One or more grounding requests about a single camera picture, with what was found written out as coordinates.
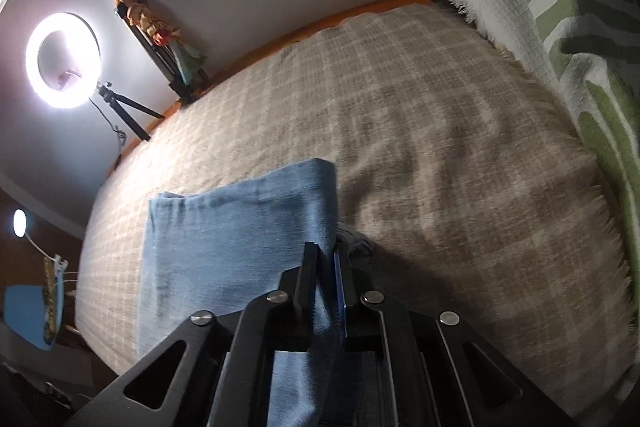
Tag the clothes rack with garments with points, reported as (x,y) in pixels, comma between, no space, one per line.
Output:
(150,24)

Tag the black tripod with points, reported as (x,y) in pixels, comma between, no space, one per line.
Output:
(107,94)

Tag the orange bed frame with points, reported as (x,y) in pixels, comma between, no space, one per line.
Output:
(300,34)

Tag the blue chair with wooden legs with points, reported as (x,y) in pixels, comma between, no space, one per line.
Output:
(25,312)

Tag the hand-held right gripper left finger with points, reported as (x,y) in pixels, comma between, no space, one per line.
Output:
(305,287)

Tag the black stand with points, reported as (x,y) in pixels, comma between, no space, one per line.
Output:
(165,62)

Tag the white clip lamp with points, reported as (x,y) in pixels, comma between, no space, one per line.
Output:
(20,223)

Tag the leopard print cushion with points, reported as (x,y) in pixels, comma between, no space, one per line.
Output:
(51,302)

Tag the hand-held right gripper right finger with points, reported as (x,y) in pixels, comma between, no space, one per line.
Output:
(340,297)

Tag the blue pants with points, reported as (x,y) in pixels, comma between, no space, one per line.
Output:
(225,232)

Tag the beige plaid blanket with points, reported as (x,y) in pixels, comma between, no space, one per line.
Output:
(425,132)

